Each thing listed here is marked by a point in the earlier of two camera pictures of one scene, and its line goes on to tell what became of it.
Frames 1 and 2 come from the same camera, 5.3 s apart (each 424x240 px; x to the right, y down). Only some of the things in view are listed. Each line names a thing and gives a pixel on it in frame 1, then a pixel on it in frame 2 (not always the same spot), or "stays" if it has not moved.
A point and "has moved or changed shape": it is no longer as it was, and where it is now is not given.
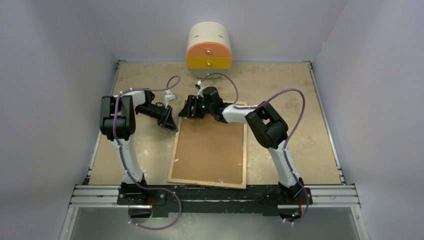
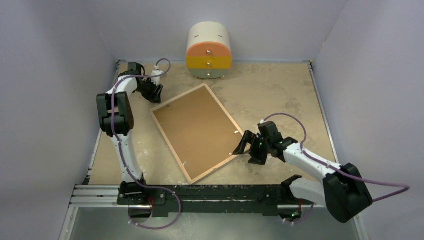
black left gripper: x=166 y=120 -> x=155 y=96
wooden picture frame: x=208 y=152 has moved or changed shape
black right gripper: x=192 y=101 -> x=249 y=137
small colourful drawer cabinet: x=208 y=49 stays
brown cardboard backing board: x=208 y=150 has moved or changed shape
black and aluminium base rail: x=171 y=200 stays
